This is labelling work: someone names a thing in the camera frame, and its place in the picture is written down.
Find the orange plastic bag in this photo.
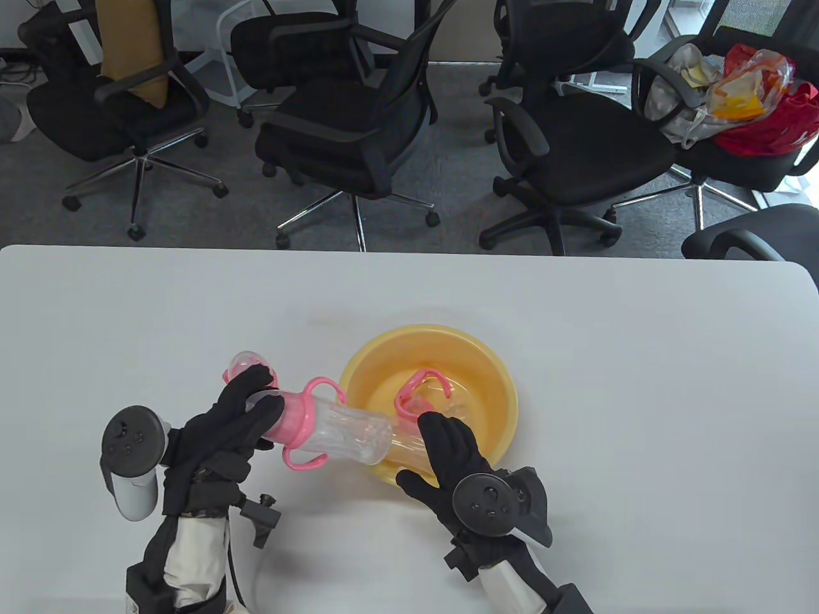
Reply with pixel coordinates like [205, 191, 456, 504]
[706, 45, 796, 122]

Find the person's right hand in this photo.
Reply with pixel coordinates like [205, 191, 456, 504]
[395, 411, 513, 531]

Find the black white cable bundle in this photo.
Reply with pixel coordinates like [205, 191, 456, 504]
[0, 51, 42, 87]

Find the red bag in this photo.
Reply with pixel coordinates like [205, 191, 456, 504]
[715, 82, 819, 157]

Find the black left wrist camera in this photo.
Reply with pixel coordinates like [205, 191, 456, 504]
[240, 492, 282, 549]

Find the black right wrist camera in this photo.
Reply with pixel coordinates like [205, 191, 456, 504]
[443, 531, 506, 583]

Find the brown cushion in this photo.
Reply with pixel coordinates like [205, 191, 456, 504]
[96, 0, 169, 107]

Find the black office chair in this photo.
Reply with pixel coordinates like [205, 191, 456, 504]
[681, 203, 819, 262]
[479, 0, 663, 145]
[255, 0, 459, 252]
[228, 0, 410, 129]
[479, 96, 680, 256]

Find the person's left hand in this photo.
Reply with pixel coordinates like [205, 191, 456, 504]
[163, 365, 285, 519]

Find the black glove cable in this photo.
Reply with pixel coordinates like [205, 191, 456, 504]
[224, 518, 260, 614]

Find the grey left hand controller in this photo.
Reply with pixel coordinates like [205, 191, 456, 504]
[99, 406, 173, 522]

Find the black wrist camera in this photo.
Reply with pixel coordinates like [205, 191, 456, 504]
[443, 531, 506, 583]
[240, 492, 282, 549]

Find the person's right forearm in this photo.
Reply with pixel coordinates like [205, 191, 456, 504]
[477, 544, 596, 614]

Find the grey hand controller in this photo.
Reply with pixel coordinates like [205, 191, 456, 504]
[99, 406, 173, 522]
[452, 467, 554, 547]

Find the yellow plastic basin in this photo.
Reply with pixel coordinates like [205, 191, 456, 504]
[339, 324, 518, 488]

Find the black chair with bags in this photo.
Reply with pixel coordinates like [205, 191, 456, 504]
[611, 0, 819, 232]

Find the grey right hand controller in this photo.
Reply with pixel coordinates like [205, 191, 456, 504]
[452, 467, 554, 547]

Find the white metal table leg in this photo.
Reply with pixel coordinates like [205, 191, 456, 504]
[566, 69, 628, 97]

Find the black chair with cushion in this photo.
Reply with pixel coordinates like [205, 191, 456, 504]
[17, 0, 230, 242]

